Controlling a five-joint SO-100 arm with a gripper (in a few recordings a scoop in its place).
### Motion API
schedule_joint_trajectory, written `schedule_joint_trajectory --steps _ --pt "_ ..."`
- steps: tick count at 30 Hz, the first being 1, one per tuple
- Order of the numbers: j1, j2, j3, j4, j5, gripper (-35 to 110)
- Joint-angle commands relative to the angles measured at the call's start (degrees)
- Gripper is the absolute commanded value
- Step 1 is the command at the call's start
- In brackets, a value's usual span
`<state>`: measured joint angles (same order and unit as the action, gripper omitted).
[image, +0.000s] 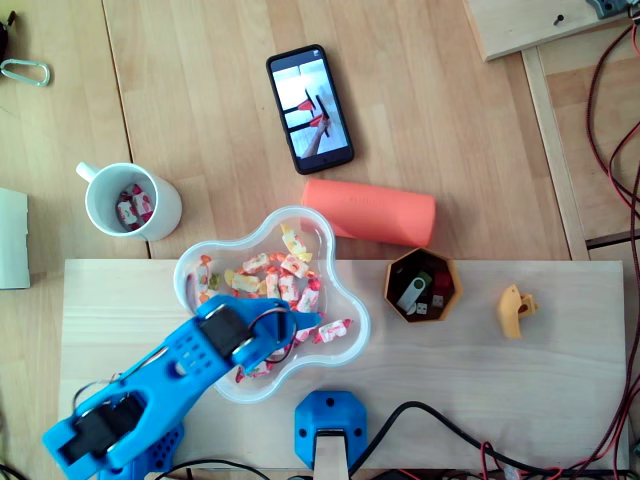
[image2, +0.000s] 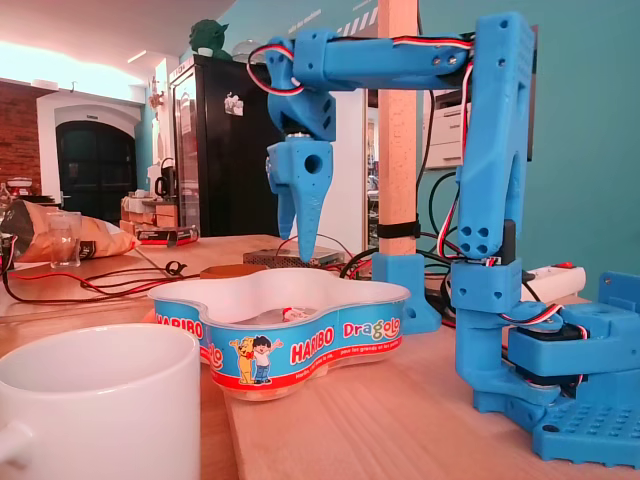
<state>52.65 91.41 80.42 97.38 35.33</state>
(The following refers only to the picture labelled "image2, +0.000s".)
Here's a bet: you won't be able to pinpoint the blue post base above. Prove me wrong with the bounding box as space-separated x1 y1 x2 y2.
370 251 444 336

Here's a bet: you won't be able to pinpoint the black kettle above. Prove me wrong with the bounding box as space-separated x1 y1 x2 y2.
151 157 177 200

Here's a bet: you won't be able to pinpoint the red black cable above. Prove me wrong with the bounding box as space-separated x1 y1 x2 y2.
0 257 202 304

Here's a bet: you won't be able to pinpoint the clear glass dome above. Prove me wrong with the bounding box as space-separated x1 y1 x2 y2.
230 39 274 66

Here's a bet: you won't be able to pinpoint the wooden crates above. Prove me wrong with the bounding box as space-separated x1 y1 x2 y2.
119 196 179 236

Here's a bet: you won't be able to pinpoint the metal power supply box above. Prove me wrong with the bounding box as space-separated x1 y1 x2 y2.
243 246 346 268

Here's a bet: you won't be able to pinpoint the white ceramic mug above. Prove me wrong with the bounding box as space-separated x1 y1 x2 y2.
0 323 202 480

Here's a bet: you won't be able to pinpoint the black arched door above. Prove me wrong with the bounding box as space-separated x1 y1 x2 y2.
55 120 138 216

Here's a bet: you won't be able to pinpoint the clear drinking glass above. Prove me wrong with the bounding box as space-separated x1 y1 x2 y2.
47 210 84 270

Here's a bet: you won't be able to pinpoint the wooden post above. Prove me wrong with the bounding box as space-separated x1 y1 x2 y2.
377 0 419 256

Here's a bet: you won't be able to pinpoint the light wooden base board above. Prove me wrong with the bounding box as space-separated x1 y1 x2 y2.
224 294 640 480

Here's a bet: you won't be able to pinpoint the black red flat box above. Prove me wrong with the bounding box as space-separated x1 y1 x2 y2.
133 224 201 247

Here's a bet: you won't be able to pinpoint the black fridge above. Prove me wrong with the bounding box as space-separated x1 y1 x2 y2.
169 54 289 239

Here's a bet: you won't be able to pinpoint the white power strip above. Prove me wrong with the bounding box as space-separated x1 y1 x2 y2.
519 262 586 304

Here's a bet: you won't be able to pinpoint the red white black servo wire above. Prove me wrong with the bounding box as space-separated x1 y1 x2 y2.
247 42 306 97

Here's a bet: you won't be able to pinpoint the clear Haribo candy tub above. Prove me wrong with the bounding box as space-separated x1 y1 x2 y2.
147 267 414 404

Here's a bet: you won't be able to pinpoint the green Yoda figurine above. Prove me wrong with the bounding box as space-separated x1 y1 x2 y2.
188 18 234 62

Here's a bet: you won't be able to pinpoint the white office printer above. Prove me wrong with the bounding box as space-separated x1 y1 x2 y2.
429 92 467 169

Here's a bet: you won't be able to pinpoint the crumpled chips bag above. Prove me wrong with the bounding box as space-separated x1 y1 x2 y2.
0 199 142 264

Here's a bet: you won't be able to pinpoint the black velcro strap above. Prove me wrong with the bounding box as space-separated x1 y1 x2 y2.
376 222 421 239

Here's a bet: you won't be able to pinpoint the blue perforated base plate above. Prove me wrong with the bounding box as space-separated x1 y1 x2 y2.
531 272 640 469

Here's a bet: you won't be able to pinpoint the thin black cable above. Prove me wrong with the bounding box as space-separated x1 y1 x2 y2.
418 169 462 261

